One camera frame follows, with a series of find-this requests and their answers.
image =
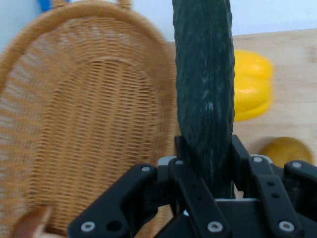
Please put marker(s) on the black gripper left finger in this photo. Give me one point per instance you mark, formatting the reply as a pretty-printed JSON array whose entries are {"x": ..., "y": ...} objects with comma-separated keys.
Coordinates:
[{"x": 116, "y": 205}]

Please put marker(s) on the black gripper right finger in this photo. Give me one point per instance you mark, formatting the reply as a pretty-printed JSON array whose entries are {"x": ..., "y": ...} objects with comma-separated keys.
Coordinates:
[{"x": 280, "y": 198}]

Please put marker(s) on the dark green cucumber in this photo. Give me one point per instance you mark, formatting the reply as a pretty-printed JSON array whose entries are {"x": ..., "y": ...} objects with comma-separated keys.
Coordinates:
[{"x": 204, "y": 86}]

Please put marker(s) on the olive brown toy potato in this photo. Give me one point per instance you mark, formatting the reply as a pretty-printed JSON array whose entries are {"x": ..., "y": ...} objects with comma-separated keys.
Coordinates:
[{"x": 284, "y": 151}]

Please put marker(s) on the brown toy mushroom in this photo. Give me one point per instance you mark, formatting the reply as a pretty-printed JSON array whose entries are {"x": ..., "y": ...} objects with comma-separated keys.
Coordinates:
[{"x": 32, "y": 223}]

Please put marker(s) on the oval wicker basket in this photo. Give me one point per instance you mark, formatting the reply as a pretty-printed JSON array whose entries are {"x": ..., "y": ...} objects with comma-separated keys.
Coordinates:
[{"x": 86, "y": 111}]

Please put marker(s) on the yellow bell pepper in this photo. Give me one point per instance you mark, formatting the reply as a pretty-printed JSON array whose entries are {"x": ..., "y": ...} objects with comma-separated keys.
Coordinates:
[{"x": 250, "y": 84}]

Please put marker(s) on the dark blue foam piece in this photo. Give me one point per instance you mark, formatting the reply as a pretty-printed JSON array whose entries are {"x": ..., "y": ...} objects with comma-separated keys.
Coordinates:
[{"x": 44, "y": 5}]

